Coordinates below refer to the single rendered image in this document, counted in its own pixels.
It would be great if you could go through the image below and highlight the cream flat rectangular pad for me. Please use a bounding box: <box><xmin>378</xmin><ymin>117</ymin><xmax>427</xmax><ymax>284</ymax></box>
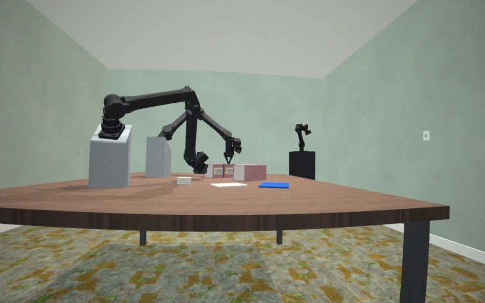
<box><xmin>210</xmin><ymin>183</ymin><xmax>248</xmax><ymax>188</ymax></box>

